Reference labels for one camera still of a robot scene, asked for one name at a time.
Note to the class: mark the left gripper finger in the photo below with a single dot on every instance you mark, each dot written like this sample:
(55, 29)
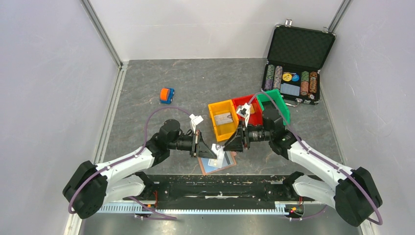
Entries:
(201, 145)
(205, 155)

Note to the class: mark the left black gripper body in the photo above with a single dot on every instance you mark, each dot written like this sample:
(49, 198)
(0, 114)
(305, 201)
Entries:
(189, 143)

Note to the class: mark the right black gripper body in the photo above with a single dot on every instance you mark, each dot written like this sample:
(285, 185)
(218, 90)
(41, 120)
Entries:
(255, 133)

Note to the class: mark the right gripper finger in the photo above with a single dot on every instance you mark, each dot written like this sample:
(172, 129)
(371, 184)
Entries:
(238, 134)
(233, 145)

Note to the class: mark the tan leather card holder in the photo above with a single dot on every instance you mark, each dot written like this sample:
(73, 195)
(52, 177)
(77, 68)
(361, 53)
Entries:
(210, 166)

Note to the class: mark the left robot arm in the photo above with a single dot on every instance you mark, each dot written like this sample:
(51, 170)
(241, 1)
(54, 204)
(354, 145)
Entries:
(94, 185)

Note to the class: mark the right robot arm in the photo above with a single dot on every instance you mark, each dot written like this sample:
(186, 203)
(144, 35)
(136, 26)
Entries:
(351, 192)

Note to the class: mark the card in red bin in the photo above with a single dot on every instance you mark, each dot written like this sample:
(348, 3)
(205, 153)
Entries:
(252, 109)

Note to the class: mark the card in yellow bin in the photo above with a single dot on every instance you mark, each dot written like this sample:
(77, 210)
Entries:
(224, 118)

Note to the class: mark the light blue card deck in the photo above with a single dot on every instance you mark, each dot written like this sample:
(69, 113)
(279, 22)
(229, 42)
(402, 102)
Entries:
(290, 89)

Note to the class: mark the red plastic bin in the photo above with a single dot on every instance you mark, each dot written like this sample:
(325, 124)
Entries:
(255, 109)

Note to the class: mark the yellow plastic bin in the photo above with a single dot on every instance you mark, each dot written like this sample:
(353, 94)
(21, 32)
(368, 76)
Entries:
(223, 132)

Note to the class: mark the green plastic bin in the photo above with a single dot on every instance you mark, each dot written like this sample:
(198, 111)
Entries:
(265, 102)

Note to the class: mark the blue orange toy car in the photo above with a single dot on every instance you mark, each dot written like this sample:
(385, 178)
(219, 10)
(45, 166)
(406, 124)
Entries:
(166, 95)

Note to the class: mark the yellow dealer chip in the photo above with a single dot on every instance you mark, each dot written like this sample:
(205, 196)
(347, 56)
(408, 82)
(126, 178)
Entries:
(287, 77)

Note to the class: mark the blue dealer chip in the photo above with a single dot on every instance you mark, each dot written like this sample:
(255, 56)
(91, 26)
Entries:
(295, 78)

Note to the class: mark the black poker chip case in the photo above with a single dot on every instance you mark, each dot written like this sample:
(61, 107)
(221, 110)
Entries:
(299, 51)

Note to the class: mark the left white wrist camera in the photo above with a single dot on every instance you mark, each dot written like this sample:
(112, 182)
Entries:
(194, 121)

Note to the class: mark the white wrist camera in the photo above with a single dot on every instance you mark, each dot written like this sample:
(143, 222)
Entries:
(244, 111)
(194, 121)

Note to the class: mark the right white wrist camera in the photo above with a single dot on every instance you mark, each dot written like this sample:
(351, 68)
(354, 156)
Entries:
(244, 111)

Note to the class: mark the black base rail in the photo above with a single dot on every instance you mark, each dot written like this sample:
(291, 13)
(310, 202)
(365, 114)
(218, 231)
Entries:
(216, 192)

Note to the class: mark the white toothed cable duct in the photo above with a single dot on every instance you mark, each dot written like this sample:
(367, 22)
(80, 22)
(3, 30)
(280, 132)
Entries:
(135, 208)

